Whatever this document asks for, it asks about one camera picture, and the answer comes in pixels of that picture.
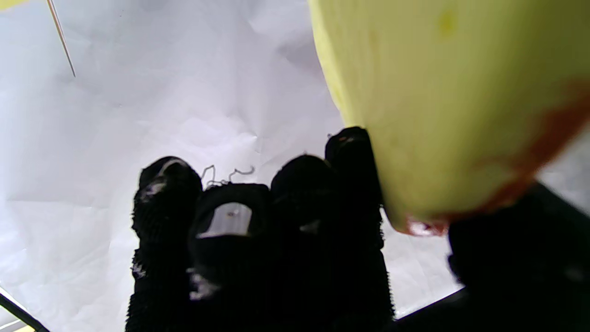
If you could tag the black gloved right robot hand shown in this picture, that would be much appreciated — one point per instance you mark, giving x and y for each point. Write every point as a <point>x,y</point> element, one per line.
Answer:
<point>299,258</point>

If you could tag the yellow toast slice orange crust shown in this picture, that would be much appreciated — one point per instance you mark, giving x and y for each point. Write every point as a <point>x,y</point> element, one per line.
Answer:
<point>451,101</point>

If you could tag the white crumpled backdrop sheet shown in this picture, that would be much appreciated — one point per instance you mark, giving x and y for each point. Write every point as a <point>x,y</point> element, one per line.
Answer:
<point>184,92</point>

